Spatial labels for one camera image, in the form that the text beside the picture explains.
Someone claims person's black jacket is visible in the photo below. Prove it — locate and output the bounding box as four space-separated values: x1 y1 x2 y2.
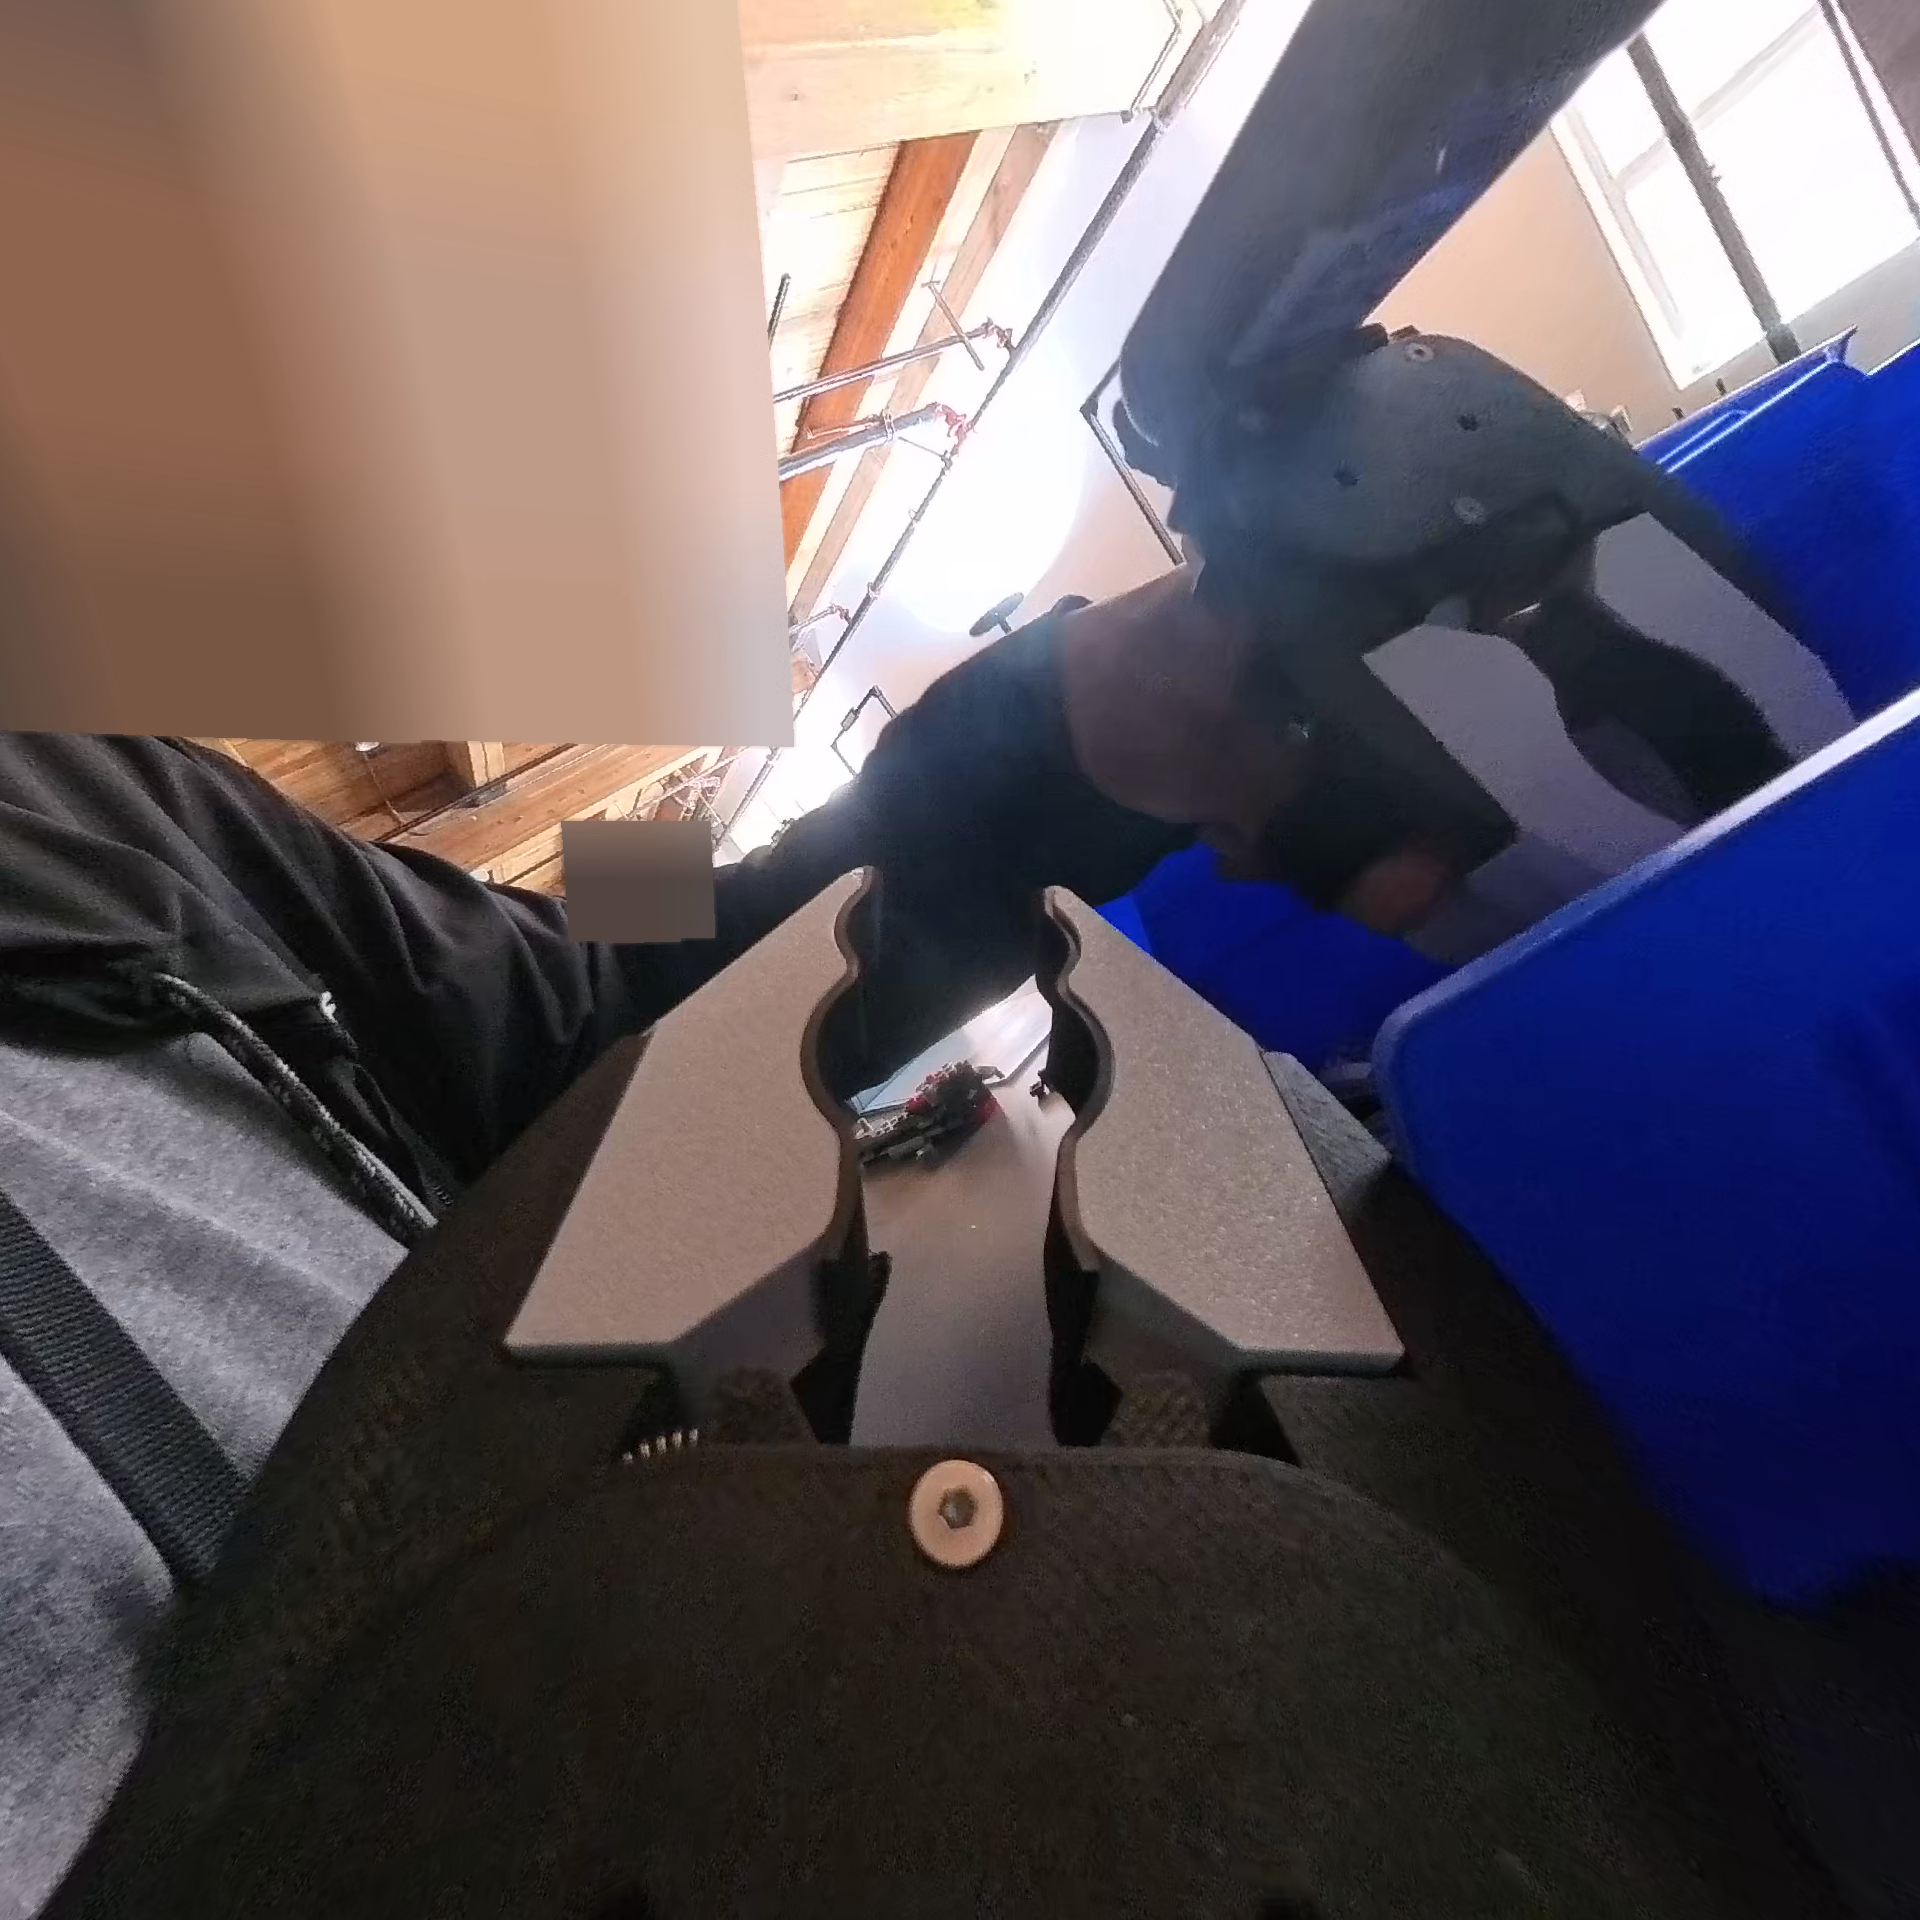
0 732 752 1215

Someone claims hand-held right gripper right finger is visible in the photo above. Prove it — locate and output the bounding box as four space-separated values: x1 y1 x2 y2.
1040 885 1408 1424

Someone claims metal ceiling pipe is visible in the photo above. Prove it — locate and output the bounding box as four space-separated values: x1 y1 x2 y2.
777 394 969 482
773 316 1045 406

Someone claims black jacket drawstring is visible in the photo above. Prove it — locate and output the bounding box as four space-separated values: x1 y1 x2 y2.
151 975 453 1247

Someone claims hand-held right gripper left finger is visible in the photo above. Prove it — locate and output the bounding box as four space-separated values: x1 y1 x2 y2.
504 867 879 1378

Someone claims person's left hand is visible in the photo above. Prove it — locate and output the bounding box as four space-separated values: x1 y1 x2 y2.
1063 573 1469 927

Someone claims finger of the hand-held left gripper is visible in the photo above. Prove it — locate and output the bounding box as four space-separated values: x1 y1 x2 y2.
1184 0 1671 378
1121 0 1502 378

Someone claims grey red toy brick model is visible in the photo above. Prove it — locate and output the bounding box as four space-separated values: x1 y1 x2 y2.
854 1055 1011 1168

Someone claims person's left forearm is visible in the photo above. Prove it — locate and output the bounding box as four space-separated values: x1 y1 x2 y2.
717 592 1203 1103

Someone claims window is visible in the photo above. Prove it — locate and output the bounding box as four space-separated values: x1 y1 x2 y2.
1552 0 1920 396

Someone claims person's grey shirt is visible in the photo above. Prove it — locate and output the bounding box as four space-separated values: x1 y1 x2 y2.
0 1036 453 1920

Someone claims black shoulder strap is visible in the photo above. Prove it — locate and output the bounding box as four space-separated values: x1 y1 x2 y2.
0 1184 248 1576

